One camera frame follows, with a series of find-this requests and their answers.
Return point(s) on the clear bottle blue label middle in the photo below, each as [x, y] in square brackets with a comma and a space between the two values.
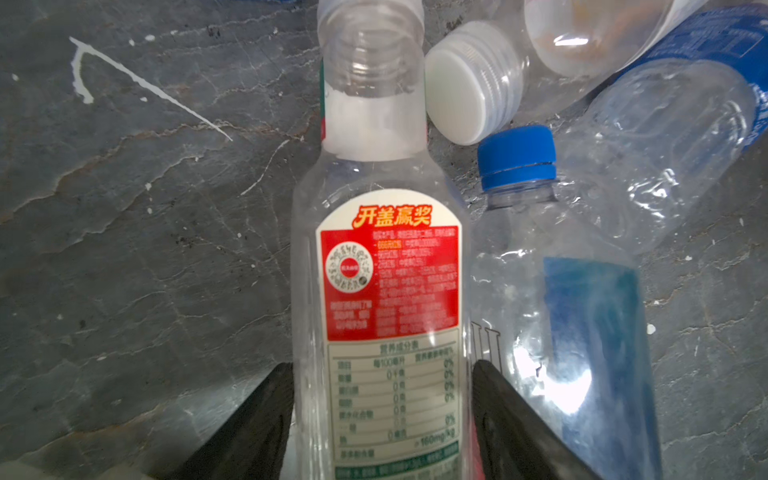
[654, 141]

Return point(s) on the white label wide bottle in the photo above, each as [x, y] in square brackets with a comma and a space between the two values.
[528, 60]

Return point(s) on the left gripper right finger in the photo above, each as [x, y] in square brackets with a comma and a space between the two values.
[514, 442]

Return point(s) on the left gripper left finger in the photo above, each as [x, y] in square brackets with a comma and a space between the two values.
[252, 443]

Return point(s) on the blue cap artesian bottle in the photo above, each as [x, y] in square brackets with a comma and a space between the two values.
[557, 309]

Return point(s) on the red label clear bottle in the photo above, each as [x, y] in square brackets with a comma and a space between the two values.
[378, 268]

